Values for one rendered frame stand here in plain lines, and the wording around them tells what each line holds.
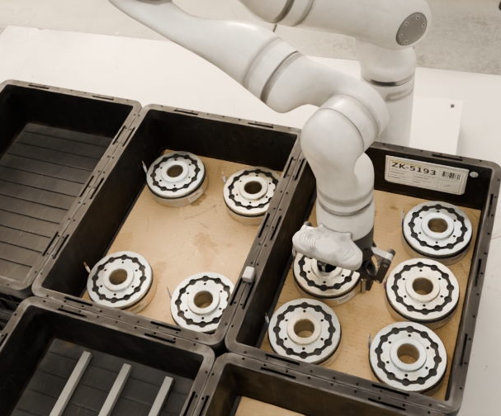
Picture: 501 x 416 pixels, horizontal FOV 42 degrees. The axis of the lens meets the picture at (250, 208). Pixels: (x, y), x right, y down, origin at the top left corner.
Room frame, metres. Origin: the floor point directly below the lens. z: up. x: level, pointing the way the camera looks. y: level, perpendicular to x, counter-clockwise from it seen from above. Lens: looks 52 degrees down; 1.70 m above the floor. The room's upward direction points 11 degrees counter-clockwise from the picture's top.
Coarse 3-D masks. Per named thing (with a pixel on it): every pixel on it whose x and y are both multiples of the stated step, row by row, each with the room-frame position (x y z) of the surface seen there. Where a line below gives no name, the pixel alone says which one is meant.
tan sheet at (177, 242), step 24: (216, 168) 0.79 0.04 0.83; (240, 168) 0.78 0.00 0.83; (144, 192) 0.77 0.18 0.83; (216, 192) 0.74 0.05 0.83; (144, 216) 0.71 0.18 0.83; (168, 216) 0.70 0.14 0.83; (192, 216) 0.69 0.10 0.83; (216, 216) 0.68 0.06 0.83; (120, 240) 0.67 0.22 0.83; (144, 240) 0.66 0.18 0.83; (168, 240) 0.65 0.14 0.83; (192, 240) 0.64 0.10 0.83; (216, 240) 0.63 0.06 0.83; (240, 240) 0.63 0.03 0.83; (168, 264) 0.61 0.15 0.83; (192, 264) 0.60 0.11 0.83; (216, 264) 0.59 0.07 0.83; (240, 264) 0.58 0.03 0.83; (168, 288) 0.56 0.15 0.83; (144, 312) 0.53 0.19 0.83; (168, 312) 0.52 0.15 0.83
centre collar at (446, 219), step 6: (426, 216) 0.57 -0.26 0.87; (432, 216) 0.57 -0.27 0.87; (438, 216) 0.57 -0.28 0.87; (444, 216) 0.57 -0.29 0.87; (426, 222) 0.56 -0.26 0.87; (444, 222) 0.56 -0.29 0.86; (450, 222) 0.56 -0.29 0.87; (426, 228) 0.55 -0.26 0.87; (450, 228) 0.54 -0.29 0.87; (426, 234) 0.54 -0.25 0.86; (432, 234) 0.54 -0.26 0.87; (438, 234) 0.54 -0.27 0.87; (444, 234) 0.54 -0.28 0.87; (450, 234) 0.53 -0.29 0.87
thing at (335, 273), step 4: (312, 260) 0.54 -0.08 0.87; (316, 260) 0.54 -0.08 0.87; (312, 264) 0.53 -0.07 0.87; (316, 264) 0.53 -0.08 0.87; (312, 268) 0.52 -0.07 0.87; (316, 268) 0.52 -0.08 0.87; (336, 268) 0.51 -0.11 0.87; (340, 268) 0.51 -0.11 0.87; (316, 272) 0.51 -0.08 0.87; (320, 272) 0.51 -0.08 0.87; (324, 272) 0.51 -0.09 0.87; (328, 272) 0.51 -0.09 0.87; (332, 272) 0.51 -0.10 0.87; (336, 272) 0.51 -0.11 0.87; (340, 272) 0.51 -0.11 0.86; (316, 276) 0.51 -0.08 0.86; (320, 276) 0.51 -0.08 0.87; (324, 276) 0.51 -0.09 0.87; (328, 276) 0.50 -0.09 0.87; (332, 276) 0.50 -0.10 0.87; (336, 276) 0.50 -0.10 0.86
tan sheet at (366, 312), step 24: (384, 192) 0.66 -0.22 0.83; (312, 216) 0.64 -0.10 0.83; (384, 216) 0.62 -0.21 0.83; (384, 240) 0.57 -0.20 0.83; (456, 264) 0.50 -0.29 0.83; (288, 288) 0.52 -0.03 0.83; (360, 288) 0.50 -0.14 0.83; (336, 312) 0.46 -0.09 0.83; (360, 312) 0.46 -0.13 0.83; (384, 312) 0.45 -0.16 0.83; (456, 312) 0.43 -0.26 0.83; (264, 336) 0.45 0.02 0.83; (360, 336) 0.42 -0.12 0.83; (456, 336) 0.39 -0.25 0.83; (336, 360) 0.39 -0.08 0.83; (360, 360) 0.38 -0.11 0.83; (408, 360) 0.37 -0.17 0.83
